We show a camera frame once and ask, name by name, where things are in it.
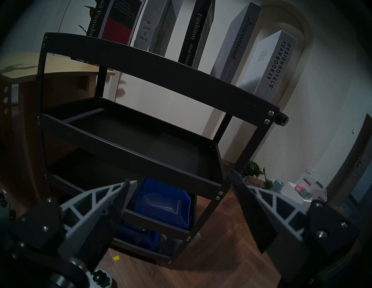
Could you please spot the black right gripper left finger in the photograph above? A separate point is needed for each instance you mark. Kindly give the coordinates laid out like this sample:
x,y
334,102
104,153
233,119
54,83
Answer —
x,y
96,220

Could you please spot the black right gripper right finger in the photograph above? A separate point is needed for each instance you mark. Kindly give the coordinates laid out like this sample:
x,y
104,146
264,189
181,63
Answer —
x,y
261,220

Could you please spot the white Design Hotels Yearbook book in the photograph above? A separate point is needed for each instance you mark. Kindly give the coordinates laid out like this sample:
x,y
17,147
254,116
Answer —
x,y
270,64

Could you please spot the grey Discontent book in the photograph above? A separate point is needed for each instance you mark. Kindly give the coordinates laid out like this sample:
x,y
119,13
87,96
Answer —
x,y
235,49

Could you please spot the black Crime and Punishment book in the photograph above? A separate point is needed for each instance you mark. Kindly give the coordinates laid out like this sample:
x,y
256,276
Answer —
x,y
119,26

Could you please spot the black Fashion book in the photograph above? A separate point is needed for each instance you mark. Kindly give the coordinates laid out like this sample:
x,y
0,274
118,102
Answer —
x,y
194,34

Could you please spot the grey Statue of Liberty book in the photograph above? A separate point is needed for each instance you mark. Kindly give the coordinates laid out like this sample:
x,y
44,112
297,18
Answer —
x,y
154,26

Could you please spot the black three-tier shelf cart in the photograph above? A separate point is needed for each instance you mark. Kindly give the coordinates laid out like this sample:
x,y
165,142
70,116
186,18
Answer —
x,y
145,75

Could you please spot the small green potted plant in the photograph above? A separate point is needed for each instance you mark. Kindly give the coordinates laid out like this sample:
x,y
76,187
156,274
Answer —
x,y
267,182
253,169

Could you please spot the teal mug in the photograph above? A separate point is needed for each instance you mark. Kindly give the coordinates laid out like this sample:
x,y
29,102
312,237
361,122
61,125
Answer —
x,y
278,185

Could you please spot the black base knob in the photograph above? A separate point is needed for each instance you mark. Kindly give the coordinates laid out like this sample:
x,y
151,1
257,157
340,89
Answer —
x,y
101,277

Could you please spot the clear plastic storage container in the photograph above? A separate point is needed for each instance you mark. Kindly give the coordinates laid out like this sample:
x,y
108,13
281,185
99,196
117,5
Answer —
x,y
309,188

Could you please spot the blue plastic bin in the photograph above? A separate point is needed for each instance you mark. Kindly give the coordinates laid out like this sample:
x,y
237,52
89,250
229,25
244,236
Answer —
x,y
162,203

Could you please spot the dark grey door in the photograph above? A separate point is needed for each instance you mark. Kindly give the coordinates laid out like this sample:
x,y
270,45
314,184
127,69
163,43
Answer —
x,y
354,174

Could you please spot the light wooden table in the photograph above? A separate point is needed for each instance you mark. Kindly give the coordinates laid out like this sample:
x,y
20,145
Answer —
x,y
26,66

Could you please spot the tall dark green plant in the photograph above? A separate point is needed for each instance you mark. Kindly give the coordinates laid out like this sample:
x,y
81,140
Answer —
x,y
88,26

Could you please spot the white wall outlet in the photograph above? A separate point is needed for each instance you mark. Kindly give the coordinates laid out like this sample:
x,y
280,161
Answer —
x,y
309,170

